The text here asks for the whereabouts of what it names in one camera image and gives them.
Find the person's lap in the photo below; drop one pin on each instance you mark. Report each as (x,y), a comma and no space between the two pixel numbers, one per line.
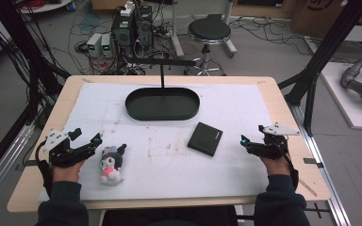
(169,217)

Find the person's right hand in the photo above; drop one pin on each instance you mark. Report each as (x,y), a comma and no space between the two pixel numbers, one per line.
(276,166)

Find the brown cardboard box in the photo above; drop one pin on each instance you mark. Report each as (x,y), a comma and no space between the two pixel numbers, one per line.
(320,15)

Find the white round table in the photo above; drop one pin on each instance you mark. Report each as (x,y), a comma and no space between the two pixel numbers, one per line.
(44,7)

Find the person's left hand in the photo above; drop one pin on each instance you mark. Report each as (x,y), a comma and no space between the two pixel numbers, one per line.
(66,173)

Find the white desk leg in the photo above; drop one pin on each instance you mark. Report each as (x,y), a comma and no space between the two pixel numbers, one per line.
(176,34)
(230,40)

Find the black computer tower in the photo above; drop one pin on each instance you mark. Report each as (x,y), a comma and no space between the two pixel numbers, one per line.
(122,33)
(144,26)

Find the black metal frame post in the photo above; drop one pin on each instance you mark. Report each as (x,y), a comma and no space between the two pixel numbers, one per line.
(323,53)
(22,47)

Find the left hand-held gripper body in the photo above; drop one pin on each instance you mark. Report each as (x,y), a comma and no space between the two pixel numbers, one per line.
(63,153)

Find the black round stool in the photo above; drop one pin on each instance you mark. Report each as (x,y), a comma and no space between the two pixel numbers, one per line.
(209,31)

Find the white floor board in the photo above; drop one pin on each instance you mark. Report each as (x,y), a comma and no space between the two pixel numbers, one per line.
(355,113)

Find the black and white plush toy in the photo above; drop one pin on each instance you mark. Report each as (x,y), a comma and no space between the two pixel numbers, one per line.
(111,164)

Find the black tape strip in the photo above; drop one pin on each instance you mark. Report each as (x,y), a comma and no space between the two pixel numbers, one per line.
(29,163)
(313,162)

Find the black flat wallet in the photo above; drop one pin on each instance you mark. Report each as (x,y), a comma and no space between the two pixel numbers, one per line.
(205,139)

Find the aluminium rail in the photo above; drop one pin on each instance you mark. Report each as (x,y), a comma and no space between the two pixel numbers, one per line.
(323,175)
(3,163)

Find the white power strip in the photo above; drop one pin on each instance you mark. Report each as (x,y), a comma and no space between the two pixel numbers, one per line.
(127,8)

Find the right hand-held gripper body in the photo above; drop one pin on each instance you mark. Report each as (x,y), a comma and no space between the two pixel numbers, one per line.
(275,147)

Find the white table mat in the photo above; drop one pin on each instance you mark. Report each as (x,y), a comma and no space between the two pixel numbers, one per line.
(169,166)

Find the grey bench power supply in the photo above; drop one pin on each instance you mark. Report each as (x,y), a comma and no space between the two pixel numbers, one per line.
(93,44)
(106,44)

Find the black oval tray stand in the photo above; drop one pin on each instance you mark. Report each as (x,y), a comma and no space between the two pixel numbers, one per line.
(162,105)

